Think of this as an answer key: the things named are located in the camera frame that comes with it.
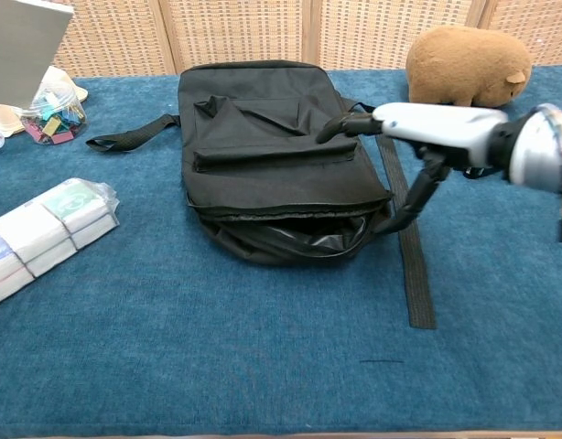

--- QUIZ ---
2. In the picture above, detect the wicker folding screen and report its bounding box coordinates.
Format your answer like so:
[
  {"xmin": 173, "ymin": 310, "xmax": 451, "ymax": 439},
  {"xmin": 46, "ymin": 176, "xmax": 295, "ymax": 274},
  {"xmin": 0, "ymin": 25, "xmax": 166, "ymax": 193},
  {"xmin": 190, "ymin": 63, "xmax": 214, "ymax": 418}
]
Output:
[{"xmin": 51, "ymin": 0, "xmax": 562, "ymax": 78}]

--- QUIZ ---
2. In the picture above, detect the black fabric backpack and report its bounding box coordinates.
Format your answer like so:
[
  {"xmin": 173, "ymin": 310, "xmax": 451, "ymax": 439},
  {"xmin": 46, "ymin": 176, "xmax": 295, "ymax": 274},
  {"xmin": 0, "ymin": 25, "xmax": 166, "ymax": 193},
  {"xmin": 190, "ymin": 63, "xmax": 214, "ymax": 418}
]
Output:
[{"xmin": 85, "ymin": 59, "xmax": 438, "ymax": 330}]

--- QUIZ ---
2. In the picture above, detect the cream fabric hat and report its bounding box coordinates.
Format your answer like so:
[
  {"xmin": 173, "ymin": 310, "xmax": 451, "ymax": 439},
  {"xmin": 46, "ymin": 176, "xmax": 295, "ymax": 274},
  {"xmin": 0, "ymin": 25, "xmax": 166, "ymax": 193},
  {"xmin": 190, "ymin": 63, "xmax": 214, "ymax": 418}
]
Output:
[{"xmin": 0, "ymin": 66, "xmax": 90, "ymax": 138}]

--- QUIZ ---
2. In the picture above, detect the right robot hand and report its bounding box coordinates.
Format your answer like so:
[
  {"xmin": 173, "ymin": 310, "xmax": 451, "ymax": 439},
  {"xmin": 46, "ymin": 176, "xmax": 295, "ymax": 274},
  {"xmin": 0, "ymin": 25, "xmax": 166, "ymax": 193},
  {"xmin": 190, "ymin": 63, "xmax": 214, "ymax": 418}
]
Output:
[{"xmin": 317, "ymin": 102, "xmax": 510, "ymax": 235}]

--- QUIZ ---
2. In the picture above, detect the plastic-wrapped tissue pack bundle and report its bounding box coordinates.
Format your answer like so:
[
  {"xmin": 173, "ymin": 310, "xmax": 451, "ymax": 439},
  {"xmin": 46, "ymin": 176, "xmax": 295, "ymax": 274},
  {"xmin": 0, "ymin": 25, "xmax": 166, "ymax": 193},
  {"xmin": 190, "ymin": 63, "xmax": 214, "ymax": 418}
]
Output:
[{"xmin": 0, "ymin": 177, "xmax": 121, "ymax": 310}]

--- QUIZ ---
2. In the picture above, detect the blue table cloth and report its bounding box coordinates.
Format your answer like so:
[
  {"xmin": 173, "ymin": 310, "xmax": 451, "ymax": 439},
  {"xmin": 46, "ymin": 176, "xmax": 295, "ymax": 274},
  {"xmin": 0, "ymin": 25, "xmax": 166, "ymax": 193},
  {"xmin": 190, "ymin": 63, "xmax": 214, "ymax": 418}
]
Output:
[{"xmin": 0, "ymin": 63, "xmax": 562, "ymax": 435}]

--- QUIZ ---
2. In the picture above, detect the brown plush capybara toy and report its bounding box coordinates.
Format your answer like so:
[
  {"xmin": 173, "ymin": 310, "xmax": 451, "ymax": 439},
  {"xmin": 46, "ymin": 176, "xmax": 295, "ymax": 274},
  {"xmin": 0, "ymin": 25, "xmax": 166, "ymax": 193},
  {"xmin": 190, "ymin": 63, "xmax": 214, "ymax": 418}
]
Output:
[{"xmin": 405, "ymin": 25, "xmax": 534, "ymax": 110}]

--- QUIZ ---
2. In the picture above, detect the white paper booklet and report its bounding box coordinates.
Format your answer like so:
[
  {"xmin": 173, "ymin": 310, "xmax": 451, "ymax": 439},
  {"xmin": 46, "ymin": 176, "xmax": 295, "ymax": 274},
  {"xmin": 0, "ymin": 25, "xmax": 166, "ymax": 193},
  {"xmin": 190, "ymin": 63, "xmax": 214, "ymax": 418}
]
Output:
[{"xmin": 0, "ymin": 0, "xmax": 75, "ymax": 111}]

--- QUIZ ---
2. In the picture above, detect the clear jar of binder clips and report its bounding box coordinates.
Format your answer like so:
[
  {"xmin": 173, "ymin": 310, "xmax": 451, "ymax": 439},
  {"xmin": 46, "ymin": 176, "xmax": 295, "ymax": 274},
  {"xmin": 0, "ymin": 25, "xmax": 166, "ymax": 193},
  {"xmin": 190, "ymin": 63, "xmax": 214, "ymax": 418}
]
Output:
[{"xmin": 19, "ymin": 89, "xmax": 89, "ymax": 146}]

